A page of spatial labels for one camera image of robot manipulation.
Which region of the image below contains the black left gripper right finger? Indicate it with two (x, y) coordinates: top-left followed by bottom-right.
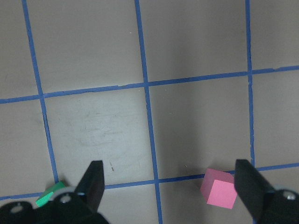
(234, 159), (272, 218)

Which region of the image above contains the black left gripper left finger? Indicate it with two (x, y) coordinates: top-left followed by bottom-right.
(74, 161), (105, 211)

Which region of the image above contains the pink cube at table centre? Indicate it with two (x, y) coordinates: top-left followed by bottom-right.
(200, 168), (237, 209)

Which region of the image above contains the green cube near left base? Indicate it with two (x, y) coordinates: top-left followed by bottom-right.
(36, 181), (65, 207)

